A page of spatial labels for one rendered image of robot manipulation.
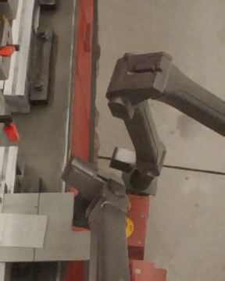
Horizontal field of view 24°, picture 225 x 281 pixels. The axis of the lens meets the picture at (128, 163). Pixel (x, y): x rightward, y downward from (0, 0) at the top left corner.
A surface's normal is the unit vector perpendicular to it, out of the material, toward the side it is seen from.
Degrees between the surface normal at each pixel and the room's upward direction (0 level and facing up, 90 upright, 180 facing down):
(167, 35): 0
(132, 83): 31
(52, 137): 0
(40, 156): 0
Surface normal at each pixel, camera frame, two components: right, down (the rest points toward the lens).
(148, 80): -0.54, -0.42
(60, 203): -0.04, -0.49
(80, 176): -0.04, 0.32
